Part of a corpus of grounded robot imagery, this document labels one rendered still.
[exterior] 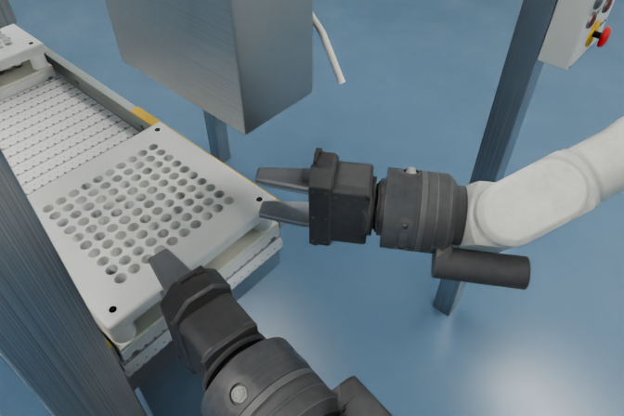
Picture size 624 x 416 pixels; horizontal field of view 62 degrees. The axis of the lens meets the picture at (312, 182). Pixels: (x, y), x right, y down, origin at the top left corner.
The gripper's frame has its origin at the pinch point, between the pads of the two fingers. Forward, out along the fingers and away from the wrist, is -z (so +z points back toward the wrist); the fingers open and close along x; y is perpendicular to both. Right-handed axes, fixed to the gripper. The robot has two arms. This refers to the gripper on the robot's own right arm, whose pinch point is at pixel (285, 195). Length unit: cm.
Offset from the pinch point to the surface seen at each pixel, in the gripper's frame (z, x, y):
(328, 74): -20, 105, 190
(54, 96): -50, 13, 30
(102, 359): -10.5, -1.8, -22.4
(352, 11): -15, 105, 263
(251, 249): -5.0, 11.0, 0.4
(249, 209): -5.3, 5.6, 2.4
